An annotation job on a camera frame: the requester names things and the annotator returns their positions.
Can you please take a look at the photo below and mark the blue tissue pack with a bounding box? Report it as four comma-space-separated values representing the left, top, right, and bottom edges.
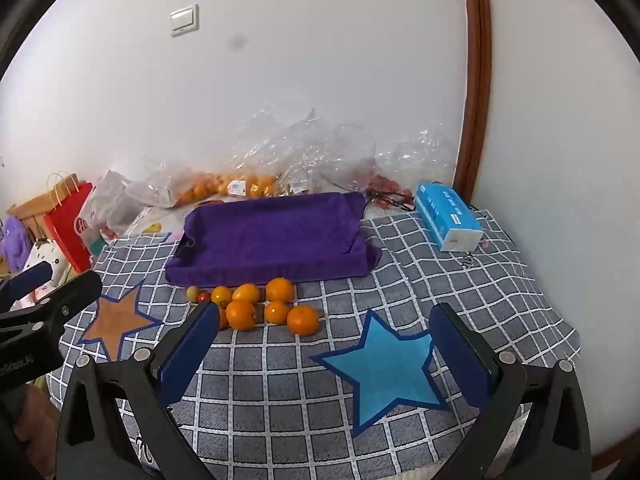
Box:
414, 181, 485, 252

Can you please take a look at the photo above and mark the grey checked star blanket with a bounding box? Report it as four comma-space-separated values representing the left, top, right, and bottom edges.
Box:
47, 210, 581, 480

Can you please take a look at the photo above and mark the labelled clear plastic bag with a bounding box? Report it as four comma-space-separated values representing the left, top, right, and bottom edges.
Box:
172, 167, 283, 207

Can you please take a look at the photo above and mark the crumpled clear plastic bag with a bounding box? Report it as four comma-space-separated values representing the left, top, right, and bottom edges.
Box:
235, 105, 378, 193
375, 125, 457, 188

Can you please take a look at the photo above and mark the purple towel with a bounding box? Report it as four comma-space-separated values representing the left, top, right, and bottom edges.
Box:
165, 191, 383, 288

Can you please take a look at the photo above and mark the brown wooden door frame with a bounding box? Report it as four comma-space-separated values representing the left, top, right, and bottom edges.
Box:
452, 0, 493, 201

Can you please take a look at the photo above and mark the fruit print table cover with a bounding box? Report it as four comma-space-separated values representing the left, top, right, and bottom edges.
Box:
122, 205, 196, 241

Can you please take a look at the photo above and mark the heap of bagged oranges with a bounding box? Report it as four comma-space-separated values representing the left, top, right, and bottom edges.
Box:
177, 172, 278, 206

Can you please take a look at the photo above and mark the brown paper bag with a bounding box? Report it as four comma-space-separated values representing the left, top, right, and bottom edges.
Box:
7, 172, 81, 241

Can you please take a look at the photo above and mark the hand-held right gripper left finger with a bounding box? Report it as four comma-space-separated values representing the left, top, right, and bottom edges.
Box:
57, 301, 223, 480

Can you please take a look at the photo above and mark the purple plush toy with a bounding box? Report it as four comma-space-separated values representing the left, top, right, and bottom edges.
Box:
0, 215, 33, 273

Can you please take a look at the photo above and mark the white spotted bag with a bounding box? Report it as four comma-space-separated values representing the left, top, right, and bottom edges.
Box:
20, 240, 81, 311

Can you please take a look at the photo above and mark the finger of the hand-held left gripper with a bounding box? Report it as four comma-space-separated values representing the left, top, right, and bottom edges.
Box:
0, 261, 55, 307
0, 270, 104, 333

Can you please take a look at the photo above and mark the red paper bag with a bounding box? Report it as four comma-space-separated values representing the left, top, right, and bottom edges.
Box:
42, 182, 108, 275

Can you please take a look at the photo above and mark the cluster of small red fruits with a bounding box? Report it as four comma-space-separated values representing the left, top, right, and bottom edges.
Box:
361, 172, 418, 211

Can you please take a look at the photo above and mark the white plastic bag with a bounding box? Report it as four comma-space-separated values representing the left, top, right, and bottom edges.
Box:
80, 170, 146, 238

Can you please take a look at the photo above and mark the white light switch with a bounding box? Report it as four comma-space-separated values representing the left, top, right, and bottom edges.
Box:
169, 4, 200, 38

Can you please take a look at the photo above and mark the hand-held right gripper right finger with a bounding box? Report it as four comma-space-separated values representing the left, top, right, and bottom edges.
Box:
427, 302, 593, 480

